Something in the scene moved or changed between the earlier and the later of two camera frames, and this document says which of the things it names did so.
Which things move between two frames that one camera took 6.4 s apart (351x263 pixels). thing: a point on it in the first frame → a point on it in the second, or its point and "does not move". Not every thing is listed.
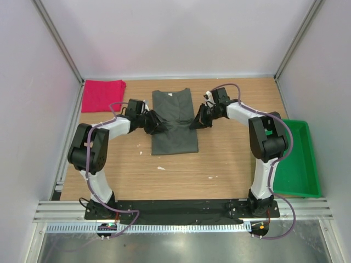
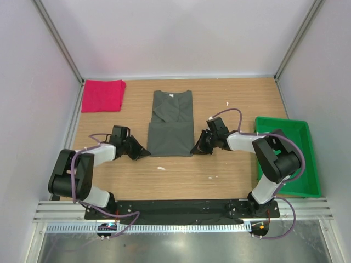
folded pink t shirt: (98, 95) does not move
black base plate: (120, 210) does not move
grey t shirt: (175, 110) does not move
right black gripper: (199, 119) → (200, 148)
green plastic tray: (298, 174) does not move
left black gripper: (151, 114) → (139, 150)
